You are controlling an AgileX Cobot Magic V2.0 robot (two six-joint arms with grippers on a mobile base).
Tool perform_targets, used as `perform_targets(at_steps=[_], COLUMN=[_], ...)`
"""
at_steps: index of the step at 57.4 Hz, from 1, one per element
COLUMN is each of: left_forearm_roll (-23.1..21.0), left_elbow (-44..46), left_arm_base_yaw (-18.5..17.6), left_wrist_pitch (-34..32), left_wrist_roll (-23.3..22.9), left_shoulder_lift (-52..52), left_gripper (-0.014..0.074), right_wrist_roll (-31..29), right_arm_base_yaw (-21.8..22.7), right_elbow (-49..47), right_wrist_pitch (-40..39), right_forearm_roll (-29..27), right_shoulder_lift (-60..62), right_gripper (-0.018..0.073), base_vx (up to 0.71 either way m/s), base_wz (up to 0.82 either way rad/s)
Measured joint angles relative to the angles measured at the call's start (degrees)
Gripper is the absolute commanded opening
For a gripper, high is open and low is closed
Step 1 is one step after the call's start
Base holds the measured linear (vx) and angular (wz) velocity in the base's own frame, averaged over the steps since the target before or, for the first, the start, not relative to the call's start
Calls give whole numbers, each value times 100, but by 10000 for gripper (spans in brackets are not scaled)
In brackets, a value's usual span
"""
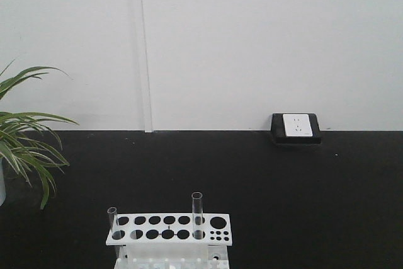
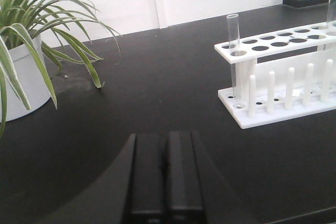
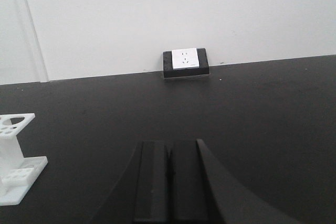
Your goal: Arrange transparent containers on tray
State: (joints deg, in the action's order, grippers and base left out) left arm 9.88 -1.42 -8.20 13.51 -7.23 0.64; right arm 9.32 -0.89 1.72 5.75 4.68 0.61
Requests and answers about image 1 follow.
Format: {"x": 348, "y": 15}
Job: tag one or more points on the green spider plant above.
{"x": 25, "y": 155}

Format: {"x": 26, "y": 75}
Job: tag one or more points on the short clear test tube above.
{"x": 112, "y": 222}

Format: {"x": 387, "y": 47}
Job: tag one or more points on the white socket in black box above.
{"x": 295, "y": 129}

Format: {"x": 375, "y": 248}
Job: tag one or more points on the tall clear test tube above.
{"x": 197, "y": 211}

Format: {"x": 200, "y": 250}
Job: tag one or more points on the white test tube rack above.
{"x": 170, "y": 240}

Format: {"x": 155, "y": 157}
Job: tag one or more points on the white plant pot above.
{"x": 2, "y": 184}

